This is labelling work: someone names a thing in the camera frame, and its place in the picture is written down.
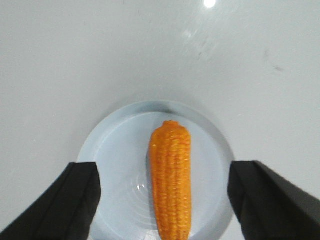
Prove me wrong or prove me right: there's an orange corn cob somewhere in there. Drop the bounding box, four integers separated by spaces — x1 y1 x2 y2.
149 120 192 240

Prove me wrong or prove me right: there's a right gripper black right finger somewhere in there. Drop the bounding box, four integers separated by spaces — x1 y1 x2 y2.
227 160 320 240

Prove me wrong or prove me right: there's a light blue round plate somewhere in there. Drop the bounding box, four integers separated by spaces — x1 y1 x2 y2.
77 100 234 240

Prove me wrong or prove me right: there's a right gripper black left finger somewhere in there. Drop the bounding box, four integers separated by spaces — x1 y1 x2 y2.
0 162 102 240

